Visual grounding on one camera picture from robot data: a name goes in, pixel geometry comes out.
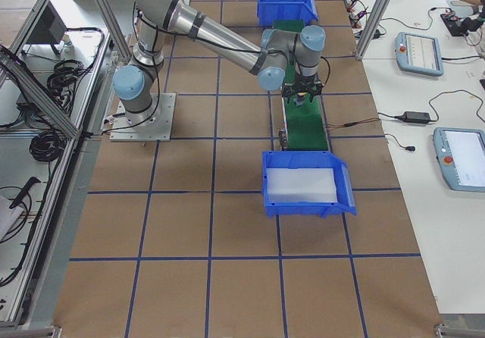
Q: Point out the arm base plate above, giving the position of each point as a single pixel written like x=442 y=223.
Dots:
x=154 y=124

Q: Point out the green conveyor belt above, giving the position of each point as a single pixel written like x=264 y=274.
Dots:
x=303 y=125

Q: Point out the blue plastic bin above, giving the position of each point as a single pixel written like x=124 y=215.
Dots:
x=309 y=159
x=269 y=11

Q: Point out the right blue plastic bin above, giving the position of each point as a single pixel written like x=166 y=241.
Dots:
x=309 y=159

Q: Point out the teach pendant near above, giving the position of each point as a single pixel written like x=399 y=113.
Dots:
x=460 y=155

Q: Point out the black power adapter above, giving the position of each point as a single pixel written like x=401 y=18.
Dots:
x=416 y=117

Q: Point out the teach pendant far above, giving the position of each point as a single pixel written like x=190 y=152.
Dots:
x=418 y=54

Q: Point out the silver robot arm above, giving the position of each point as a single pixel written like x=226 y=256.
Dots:
x=284 y=60

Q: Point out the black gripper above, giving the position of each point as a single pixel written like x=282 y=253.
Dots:
x=303 y=84

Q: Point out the white foam pad right bin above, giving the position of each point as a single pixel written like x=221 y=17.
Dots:
x=300 y=185

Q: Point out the left blue plastic bin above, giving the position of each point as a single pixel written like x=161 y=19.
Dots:
x=269 y=11

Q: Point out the yellow push button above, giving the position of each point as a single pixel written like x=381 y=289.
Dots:
x=300 y=99

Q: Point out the aluminium frame post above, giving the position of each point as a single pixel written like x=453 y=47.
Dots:
x=370 y=27

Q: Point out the teach pendant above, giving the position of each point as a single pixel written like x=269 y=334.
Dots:
x=460 y=155
x=418 y=54

